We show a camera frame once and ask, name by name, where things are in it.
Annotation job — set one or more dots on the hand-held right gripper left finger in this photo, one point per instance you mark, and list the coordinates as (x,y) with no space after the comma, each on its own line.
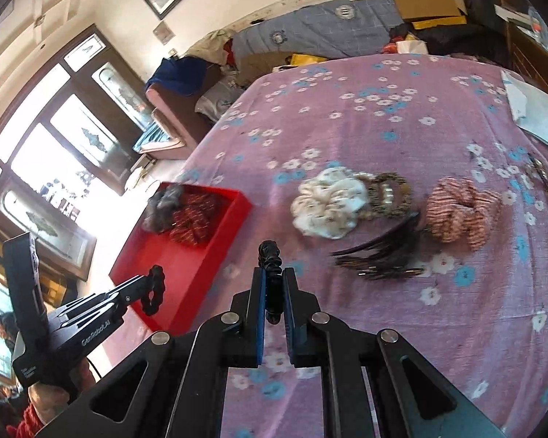
(259,315)

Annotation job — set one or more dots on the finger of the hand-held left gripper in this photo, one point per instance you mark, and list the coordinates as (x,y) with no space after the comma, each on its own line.
(137,297)
(130,283)

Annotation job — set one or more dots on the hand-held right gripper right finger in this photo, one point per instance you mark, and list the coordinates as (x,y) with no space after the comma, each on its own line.
(288,315)

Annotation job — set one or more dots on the red tray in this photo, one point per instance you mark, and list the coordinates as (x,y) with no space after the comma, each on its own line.
(182,278)

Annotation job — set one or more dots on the grey organza scrunchie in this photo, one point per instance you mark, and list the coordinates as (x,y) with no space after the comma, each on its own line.
(162,207)

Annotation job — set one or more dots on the dark red dotted scrunchie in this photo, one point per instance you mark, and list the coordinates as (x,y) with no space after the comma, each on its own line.
(196,221)

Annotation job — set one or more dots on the black hair clip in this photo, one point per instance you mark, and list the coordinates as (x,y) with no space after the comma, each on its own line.
(388,264)

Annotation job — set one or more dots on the white cherry print scrunchie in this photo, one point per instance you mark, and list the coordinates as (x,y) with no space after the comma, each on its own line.
(329,203)

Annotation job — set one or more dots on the thin black headband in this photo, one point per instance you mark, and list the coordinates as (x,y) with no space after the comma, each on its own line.
(379,237)

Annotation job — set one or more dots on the red plaid scrunchie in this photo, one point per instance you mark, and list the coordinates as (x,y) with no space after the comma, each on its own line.
(461,212)

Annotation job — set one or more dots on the person's left hand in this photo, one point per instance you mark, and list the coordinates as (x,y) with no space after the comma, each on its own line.
(48,401)

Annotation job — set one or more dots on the blue striped seat cushion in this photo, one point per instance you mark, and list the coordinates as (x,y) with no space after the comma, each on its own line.
(151,137)

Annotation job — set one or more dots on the wooden glass door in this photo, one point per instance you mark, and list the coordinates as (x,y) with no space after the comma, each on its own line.
(59,146)

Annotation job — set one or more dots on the maroon sofa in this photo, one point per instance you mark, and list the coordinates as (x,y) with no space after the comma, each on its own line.
(178,118)

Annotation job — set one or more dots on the grey embroidered bedding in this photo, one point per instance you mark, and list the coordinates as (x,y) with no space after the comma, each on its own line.
(219,98)

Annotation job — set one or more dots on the dark blue cloth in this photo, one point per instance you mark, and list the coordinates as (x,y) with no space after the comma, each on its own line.
(178,73)

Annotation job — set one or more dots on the pink floral bed sheet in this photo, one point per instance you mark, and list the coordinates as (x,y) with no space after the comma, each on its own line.
(392,123)

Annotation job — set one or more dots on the blue-grey checked quilt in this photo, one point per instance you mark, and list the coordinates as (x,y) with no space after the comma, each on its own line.
(315,27)

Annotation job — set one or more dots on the white paper sheet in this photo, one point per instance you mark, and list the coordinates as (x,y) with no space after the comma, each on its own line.
(536,109)

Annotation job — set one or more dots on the flat yellow box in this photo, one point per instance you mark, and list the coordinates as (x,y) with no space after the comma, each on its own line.
(438,23)

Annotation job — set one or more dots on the cardboard box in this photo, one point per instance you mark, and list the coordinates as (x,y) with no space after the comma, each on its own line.
(427,5)

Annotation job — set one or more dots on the dark wooden cabinet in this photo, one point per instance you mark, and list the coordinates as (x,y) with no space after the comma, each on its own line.
(525,50)

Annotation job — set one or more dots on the small wall plaque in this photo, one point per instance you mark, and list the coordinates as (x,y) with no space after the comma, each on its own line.
(163,33)

